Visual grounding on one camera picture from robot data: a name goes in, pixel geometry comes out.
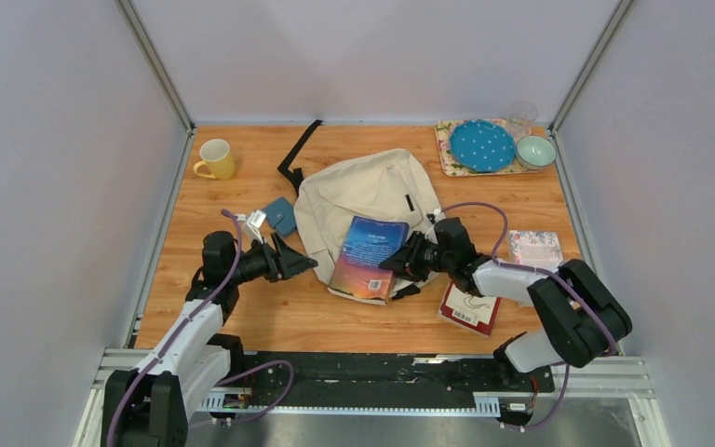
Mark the right aluminium frame post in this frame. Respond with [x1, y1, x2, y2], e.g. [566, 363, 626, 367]
[548, 0, 637, 135]

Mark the light green bowl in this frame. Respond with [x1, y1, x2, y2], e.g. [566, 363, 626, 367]
[516, 135, 558, 171]

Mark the beige canvas backpack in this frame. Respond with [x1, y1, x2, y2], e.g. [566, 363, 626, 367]
[277, 120, 440, 303]

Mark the aluminium frame post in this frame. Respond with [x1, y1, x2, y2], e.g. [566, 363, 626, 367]
[115, 0, 195, 135]
[548, 0, 637, 135]

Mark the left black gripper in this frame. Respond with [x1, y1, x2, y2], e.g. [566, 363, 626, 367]
[228, 233, 317, 286]

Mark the yellow mug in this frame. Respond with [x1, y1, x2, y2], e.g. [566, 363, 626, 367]
[193, 139, 236, 181]

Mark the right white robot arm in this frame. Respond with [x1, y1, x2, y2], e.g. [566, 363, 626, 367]
[379, 218, 633, 390]

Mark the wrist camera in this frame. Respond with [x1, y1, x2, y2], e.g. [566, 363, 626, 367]
[426, 209, 446, 224]
[238, 210, 266, 244]

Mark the blue dotted plate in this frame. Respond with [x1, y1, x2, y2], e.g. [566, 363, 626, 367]
[448, 120, 516, 173]

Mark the floral cover notebook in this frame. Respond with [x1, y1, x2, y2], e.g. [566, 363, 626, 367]
[506, 230, 564, 270]

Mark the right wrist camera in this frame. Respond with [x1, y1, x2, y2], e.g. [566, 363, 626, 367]
[426, 209, 446, 224]

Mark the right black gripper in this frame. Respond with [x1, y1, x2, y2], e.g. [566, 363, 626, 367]
[379, 231, 454, 283]

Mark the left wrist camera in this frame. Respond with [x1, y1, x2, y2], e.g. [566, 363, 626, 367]
[238, 210, 266, 244]

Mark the red white cover book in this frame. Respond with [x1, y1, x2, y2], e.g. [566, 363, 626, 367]
[438, 282, 501, 337]

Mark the blue sunset cover book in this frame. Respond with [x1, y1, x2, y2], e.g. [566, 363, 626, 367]
[328, 216, 410, 305]

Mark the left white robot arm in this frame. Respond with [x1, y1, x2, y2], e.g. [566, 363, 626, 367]
[101, 231, 317, 446]

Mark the teal wallet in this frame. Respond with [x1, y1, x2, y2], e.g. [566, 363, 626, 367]
[262, 197, 297, 237]

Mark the clear glass cup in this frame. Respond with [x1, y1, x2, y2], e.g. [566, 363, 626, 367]
[506, 100, 538, 140]

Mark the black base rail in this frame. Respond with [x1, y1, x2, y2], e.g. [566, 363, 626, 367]
[185, 351, 556, 412]

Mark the left aluminium frame post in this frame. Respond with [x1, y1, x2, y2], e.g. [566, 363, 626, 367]
[115, 0, 195, 135]

